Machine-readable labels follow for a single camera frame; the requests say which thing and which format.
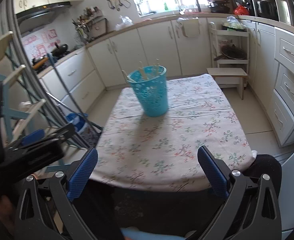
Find cream base cabinet with doors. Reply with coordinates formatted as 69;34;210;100
87;17;212;88

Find person's right leg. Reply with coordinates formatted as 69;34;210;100
243;154;283;180

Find teal perforated plastic basket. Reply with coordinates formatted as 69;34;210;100
126;65;169;117

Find metal handled mop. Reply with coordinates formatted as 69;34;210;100
47;53;104;144

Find red paper wall decals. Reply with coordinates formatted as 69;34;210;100
22;29;61;60

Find white electric thermos pot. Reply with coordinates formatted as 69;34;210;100
272;0;294;28

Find white shelf trolley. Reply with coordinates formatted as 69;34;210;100
208;21;250;68

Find cream drawer unit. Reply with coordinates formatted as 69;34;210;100
267;27;294;148

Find small wooden stool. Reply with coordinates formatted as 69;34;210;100
206;67;248;100

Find bag of vegetables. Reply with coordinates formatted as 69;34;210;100
222;16;246;30

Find red plastic bag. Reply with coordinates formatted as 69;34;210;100
233;5;250;16

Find black rice cooker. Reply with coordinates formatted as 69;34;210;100
256;0;275;18

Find stack of pots and bowls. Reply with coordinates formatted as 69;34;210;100
206;0;231;13

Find wooden handled pan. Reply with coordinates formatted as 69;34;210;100
31;57;49;70

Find bundle of wooden chopsticks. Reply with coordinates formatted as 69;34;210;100
121;59;162;82

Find thin metal pole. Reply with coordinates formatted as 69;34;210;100
46;93;104;132

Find cream narrow door cabinet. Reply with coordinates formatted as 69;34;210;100
242;20;276;93

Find wall utensil rack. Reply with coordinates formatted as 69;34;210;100
72;6;109;43

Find black range hood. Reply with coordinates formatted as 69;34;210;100
16;1;71;27

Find floral tablecloth table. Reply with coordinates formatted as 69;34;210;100
89;74;255;193

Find white hanging bin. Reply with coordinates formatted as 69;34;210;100
179;19;201;38

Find white plastic bag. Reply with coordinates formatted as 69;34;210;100
115;16;134;31

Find cream base cabinet wide drawers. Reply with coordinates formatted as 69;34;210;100
38;47;106;113

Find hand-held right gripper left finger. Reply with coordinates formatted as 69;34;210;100
14;147;99;240

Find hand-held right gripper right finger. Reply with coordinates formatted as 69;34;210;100
197;145;282;240

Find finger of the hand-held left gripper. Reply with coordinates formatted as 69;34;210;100
8;129;46;153
2;123;77;180

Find dark wok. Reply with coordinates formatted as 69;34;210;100
214;45;246;60

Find black cooking pot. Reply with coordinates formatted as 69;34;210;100
51;43;69;55

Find chrome kitchen faucet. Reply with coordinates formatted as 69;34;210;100
169;0;186;15

